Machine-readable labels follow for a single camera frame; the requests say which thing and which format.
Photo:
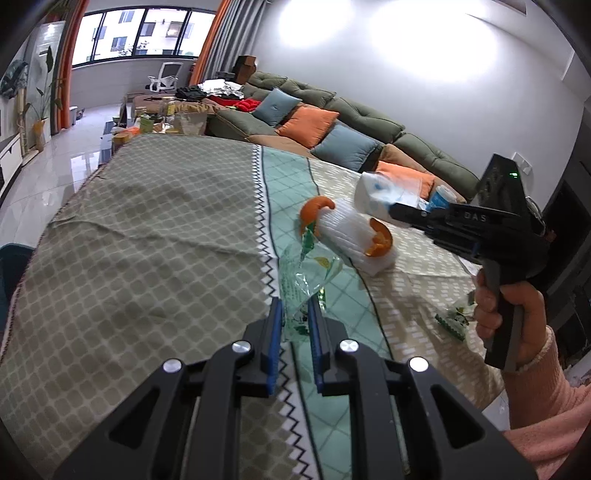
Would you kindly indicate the tall potted green plant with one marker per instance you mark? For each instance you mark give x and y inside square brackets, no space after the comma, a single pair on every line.
[41,101]

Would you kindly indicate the person's right forearm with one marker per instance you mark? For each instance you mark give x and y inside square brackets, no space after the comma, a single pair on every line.
[549,415]

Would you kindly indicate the green white snack wrapper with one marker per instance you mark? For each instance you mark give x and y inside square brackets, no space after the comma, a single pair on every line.
[455,325]

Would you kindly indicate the blue cushion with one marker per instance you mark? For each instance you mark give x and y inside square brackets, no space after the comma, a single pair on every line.
[346,147]
[277,107]

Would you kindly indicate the clear bag of crackers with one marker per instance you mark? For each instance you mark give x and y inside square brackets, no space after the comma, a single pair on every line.
[190,123]

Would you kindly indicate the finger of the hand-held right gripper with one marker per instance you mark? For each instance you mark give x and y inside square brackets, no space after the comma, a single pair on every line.
[415,216]

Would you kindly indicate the blue white paper cup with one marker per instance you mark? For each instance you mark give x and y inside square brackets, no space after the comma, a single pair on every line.
[443,196]

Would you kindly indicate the teal trash bin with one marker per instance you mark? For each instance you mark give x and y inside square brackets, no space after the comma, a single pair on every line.
[14,272]

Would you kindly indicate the orange grey curtain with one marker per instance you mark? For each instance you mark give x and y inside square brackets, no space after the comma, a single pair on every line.
[67,69]
[221,37]

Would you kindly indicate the white wall switch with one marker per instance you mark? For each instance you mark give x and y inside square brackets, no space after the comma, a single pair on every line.
[522,164]

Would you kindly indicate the glass jar yellow label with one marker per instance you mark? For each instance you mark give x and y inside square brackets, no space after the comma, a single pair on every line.
[169,107]

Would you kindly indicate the orange cushion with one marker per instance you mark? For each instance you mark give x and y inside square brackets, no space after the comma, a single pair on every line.
[406,174]
[307,125]

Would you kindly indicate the cluttered coffee table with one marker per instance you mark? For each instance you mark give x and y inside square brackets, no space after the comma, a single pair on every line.
[194,107]

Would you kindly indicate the person's right hand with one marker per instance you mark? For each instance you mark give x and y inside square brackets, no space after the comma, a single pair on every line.
[533,318]

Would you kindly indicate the white standing air conditioner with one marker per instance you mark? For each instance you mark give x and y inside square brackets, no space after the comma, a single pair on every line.
[46,41]

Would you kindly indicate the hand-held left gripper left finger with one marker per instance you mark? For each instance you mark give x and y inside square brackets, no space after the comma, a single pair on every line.
[275,346]

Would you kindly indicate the brown wooden chair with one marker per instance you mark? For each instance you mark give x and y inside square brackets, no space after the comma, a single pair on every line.
[244,69]

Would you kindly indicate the black framed window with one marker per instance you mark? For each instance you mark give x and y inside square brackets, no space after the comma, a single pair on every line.
[138,32]

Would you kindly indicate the white office chair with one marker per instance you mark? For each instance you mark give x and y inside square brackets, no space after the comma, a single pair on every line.
[165,76]

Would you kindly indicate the white foam fruit net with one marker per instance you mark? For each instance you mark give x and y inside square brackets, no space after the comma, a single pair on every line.
[346,235]

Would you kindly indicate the silver white clothes pile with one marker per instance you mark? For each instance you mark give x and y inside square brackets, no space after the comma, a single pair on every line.
[224,88]

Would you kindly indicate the black bag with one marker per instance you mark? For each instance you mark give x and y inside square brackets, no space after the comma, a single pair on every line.
[191,92]

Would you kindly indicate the white blue tissue pack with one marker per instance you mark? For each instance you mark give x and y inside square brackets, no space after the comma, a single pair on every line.
[374,194]

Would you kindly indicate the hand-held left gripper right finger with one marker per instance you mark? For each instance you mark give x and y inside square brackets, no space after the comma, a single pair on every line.
[316,346]

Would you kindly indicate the green clear plastic wrapper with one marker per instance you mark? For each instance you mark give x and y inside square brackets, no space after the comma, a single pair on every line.
[300,281]

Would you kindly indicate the white black tv cabinet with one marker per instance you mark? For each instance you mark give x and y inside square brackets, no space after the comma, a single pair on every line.
[9,161]

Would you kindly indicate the red cloth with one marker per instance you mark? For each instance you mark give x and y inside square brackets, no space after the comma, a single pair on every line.
[248,105]

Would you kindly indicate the dark shelf unit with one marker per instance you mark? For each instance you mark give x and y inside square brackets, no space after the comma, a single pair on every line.
[570,258]

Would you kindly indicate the green brown sofa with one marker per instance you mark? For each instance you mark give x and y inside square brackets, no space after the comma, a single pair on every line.
[369,113]

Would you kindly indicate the dark patterned hanging cloth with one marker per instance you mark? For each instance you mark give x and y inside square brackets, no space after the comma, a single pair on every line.
[13,78]

